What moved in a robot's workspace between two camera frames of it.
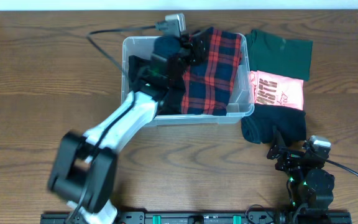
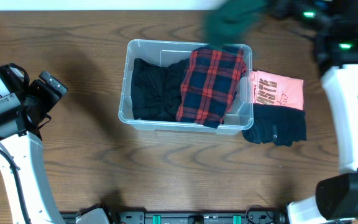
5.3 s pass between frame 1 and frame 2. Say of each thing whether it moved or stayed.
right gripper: moved
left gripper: moved
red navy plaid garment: moved
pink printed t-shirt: stayed
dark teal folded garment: stayed
